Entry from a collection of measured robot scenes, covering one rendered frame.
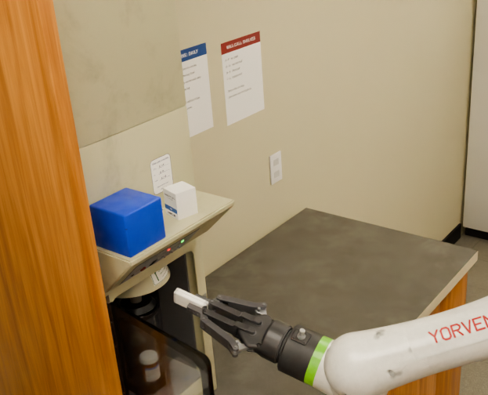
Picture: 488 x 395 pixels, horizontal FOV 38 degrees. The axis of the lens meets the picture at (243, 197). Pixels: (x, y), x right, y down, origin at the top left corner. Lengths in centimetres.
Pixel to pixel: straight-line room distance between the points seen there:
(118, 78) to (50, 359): 61
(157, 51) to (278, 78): 115
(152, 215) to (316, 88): 154
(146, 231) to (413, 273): 122
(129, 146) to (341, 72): 164
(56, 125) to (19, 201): 23
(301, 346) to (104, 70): 63
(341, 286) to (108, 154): 111
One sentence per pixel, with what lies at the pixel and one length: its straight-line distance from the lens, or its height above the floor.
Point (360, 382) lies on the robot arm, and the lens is 114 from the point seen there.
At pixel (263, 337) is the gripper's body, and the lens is 130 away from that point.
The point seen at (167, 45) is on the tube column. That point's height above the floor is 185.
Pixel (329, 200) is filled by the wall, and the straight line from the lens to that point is 304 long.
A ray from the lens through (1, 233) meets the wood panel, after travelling 151.
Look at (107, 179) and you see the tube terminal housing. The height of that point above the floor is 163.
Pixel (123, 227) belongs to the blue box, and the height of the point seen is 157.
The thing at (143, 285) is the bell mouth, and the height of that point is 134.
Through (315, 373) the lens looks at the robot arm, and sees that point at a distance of 128.
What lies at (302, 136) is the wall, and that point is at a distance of 277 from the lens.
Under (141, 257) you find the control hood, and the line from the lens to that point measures 137.
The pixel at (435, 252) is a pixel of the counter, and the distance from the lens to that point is 251.
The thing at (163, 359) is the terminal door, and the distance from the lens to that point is 139.
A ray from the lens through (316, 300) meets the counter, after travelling 223.
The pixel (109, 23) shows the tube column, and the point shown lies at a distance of 138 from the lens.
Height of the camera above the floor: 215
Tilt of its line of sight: 24 degrees down
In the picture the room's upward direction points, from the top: 4 degrees counter-clockwise
